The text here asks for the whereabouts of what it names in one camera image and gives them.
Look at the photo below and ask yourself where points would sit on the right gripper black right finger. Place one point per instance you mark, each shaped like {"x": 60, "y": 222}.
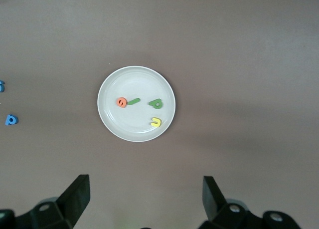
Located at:
{"x": 214, "y": 204}

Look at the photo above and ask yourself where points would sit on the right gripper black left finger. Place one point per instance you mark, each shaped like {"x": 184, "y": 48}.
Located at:
{"x": 74, "y": 201}

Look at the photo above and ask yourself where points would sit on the yellow foam letter u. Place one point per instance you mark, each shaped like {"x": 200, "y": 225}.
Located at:
{"x": 160, "y": 122}

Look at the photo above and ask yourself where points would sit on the orange foam letter e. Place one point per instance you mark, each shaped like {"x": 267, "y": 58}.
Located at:
{"x": 119, "y": 100}

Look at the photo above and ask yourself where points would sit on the green foam letter l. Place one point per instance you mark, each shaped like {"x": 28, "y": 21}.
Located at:
{"x": 133, "y": 101}

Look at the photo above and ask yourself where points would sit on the green foam letter p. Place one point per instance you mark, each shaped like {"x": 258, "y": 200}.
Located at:
{"x": 151, "y": 103}

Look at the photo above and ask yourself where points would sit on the blue foam letter p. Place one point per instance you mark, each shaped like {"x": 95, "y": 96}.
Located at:
{"x": 16, "y": 119}

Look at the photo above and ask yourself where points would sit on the beige brown round plate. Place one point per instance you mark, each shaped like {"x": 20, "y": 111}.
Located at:
{"x": 134, "y": 84}

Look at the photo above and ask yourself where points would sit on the blue foam letter g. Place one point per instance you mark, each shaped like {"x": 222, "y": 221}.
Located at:
{"x": 2, "y": 88}

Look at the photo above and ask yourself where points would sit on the brown table cover sheet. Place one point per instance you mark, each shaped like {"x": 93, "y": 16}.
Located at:
{"x": 224, "y": 52}

